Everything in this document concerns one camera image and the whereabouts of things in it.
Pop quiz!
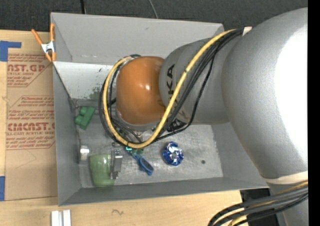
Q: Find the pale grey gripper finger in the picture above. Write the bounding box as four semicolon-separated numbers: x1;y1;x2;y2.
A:
110;148;124;181

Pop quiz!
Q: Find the green cup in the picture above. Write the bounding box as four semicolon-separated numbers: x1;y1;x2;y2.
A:
88;153;116;188

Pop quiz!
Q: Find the small silver metal object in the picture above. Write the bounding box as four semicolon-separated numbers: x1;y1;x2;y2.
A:
79;144;91;164

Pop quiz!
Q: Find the green toy brick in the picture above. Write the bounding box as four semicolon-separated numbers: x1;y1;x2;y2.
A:
74;106;96;131

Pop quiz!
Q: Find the blue and white ball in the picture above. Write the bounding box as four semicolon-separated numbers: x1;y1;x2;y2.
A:
162;141;185;167

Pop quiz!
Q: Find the grey metal bin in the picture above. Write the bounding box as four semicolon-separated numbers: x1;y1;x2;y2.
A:
49;11;270;207

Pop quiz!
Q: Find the brown cardboard board, red print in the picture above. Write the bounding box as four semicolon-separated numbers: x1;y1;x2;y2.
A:
0;29;59;202

